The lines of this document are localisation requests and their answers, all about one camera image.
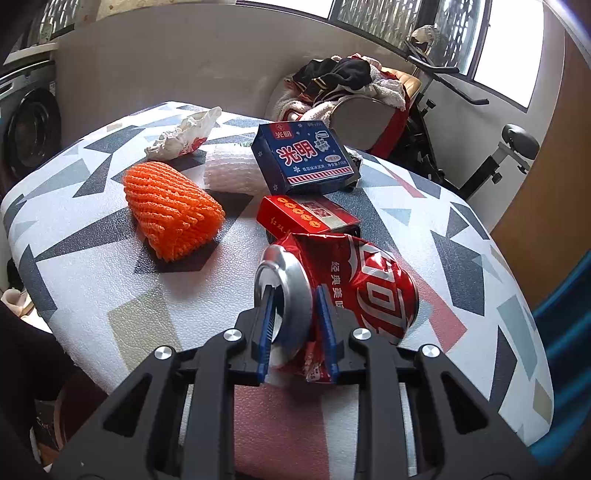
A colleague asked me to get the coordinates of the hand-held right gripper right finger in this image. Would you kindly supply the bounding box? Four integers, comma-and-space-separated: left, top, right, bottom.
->
314, 284, 539, 480

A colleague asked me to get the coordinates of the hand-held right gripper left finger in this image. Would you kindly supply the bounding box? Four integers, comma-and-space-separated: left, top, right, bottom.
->
51, 284, 279, 480

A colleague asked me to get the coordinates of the crushed red soda can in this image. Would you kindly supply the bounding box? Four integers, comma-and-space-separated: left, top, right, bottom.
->
253, 232, 420, 384

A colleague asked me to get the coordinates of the red cigarette box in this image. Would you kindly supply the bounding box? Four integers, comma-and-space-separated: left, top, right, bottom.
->
256, 195, 363, 243

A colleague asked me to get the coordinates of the orange foam fruit net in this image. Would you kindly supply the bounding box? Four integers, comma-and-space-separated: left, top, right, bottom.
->
122, 161, 226, 263

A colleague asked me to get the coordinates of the white foam fruit net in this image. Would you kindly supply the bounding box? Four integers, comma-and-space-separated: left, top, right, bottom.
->
203, 143, 273, 197

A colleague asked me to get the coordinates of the blue cardboard box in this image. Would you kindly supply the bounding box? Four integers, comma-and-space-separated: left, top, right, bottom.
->
252, 120, 362, 197

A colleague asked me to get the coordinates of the grey chair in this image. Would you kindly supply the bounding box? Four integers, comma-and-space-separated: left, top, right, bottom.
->
330, 67, 423, 155

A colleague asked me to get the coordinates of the crumpled white paper wrapper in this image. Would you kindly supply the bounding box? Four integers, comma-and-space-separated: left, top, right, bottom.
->
144, 106, 222, 161

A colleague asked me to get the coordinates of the blue cloth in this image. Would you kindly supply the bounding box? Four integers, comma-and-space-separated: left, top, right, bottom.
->
529, 263, 591, 457

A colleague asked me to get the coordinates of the chair with clothes pile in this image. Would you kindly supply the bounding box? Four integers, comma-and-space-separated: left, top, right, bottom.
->
270, 54, 407, 134

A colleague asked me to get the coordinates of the black exercise bike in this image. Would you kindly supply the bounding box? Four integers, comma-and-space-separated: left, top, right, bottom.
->
402, 25, 541, 201

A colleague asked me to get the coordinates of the washing machine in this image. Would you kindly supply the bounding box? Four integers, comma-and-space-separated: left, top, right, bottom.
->
0, 55, 63, 195

